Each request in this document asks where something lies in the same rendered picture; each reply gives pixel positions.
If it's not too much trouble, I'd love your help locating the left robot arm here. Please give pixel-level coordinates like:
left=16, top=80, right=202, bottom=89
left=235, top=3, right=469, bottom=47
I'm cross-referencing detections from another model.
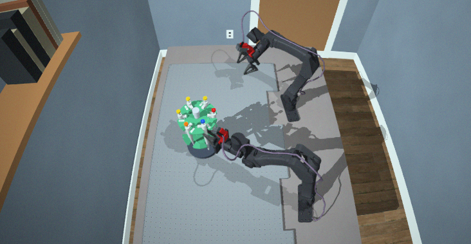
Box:
left=230, top=133, right=321, bottom=222

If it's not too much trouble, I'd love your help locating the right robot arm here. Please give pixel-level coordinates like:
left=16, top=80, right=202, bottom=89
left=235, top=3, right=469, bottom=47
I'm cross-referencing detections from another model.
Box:
left=247, top=27, right=319, bottom=122

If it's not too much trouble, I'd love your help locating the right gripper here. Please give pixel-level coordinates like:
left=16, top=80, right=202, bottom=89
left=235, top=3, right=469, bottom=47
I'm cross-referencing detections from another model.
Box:
left=237, top=43, right=263, bottom=75

